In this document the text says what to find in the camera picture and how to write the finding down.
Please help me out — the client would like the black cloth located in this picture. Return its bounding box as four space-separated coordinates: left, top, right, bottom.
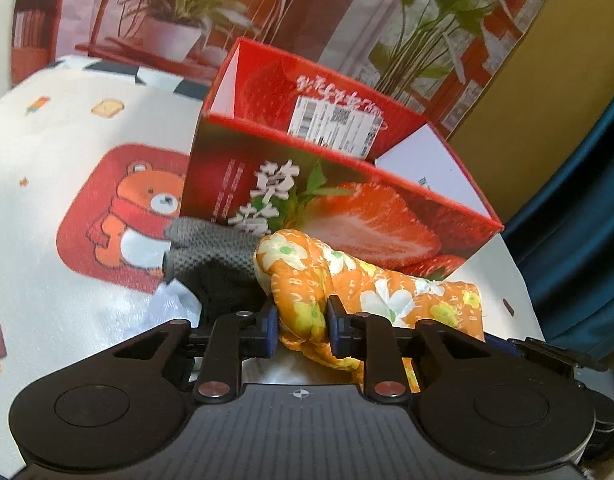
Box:
179 260 273 331

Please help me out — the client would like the orange floral cloth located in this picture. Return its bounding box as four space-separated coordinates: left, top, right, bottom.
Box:
255 229 485 393

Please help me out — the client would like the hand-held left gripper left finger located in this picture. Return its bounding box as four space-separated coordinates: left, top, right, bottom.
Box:
112 301 279 405

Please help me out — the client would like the red strawberry print box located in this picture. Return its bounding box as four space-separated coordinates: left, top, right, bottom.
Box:
179 37 504 281

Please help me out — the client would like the wall poster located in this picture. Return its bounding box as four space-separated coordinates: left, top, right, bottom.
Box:
10 0 572 136

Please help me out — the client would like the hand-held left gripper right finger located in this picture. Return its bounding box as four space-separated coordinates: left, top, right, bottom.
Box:
326 296 488 406

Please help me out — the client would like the light blue cloth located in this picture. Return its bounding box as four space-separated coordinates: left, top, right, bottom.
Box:
122 280 203 341

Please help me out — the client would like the grey knit glove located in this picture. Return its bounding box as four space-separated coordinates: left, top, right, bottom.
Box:
163 216 260 286

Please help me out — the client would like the teal curtain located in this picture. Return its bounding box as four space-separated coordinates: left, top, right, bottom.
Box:
502 80 614 371

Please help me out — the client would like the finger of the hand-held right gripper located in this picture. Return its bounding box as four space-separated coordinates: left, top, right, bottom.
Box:
487 336 610 382

